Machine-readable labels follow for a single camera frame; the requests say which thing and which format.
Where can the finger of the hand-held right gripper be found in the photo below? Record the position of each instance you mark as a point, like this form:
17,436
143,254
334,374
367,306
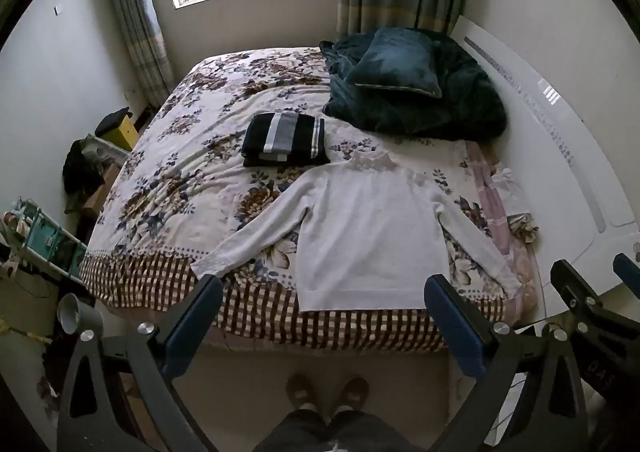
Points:
629,268
575,282

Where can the dark bag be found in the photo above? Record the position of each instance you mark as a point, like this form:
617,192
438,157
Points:
80,172

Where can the green and white rack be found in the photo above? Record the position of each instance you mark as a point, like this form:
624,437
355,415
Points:
50,242

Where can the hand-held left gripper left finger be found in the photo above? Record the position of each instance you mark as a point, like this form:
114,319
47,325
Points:
192,327

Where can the yellow stool with black cushion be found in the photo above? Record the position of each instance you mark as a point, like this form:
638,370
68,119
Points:
122,132

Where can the person's right shoe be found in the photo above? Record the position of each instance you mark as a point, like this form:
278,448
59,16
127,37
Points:
352,394

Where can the white knit sweater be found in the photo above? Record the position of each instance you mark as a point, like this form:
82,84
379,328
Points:
370,232

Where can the white bed headboard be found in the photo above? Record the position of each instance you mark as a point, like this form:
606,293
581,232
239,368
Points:
550,157

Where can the dark teal plush blanket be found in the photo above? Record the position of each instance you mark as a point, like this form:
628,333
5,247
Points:
450,102

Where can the grey cup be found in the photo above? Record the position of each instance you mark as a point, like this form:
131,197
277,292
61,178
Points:
77,314

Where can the black grey striped folded sweater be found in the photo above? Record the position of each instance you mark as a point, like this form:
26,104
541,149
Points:
285,137

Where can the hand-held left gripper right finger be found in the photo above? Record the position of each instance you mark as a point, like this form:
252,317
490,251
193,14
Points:
452,327

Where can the bed with floral bedsheet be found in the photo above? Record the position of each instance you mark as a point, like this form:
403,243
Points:
200,172

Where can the person's shoe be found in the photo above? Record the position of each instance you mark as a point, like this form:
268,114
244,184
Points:
352,394
301,392

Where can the person's dark trousers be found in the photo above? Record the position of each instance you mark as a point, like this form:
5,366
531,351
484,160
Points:
320,434

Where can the cardboard box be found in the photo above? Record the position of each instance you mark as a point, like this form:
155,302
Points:
100,192

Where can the dark teal pillow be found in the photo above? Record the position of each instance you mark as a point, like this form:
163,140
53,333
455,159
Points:
395,62

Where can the person's left shoe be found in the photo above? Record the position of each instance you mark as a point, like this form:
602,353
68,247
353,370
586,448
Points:
301,392

